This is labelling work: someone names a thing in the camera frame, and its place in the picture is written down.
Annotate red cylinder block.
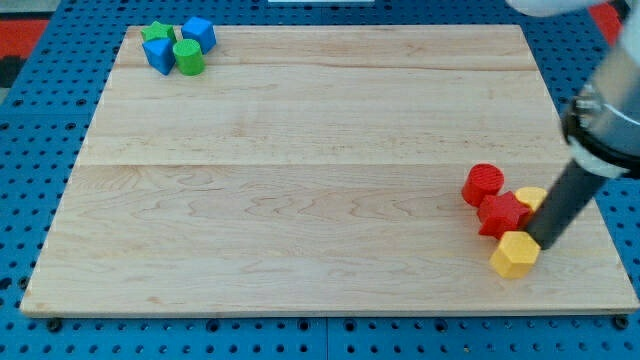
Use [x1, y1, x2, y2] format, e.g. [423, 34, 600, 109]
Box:
[461, 163, 505, 207]

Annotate red star block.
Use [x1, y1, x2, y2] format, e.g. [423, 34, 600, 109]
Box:
[476, 191, 531, 239]

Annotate yellow hexagon block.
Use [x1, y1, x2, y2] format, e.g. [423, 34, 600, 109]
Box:
[489, 231, 541, 279]

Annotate green cylinder block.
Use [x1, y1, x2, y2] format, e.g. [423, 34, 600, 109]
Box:
[173, 39, 205, 76]

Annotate blue cube block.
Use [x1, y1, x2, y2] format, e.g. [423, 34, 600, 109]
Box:
[181, 17, 217, 54]

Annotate green star block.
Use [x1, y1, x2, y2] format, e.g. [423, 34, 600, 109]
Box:
[141, 21, 177, 44]

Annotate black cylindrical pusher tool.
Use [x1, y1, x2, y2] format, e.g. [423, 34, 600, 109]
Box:
[525, 160, 607, 250]

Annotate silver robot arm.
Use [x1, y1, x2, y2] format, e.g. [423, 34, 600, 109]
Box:
[561, 2, 639, 179]

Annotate wooden board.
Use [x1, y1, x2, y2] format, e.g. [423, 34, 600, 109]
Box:
[21, 25, 639, 318]

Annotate blue triangle block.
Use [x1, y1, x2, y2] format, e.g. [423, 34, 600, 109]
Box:
[142, 38, 176, 75]

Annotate yellow heart block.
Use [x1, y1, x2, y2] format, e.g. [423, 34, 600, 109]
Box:
[514, 187, 547, 213]

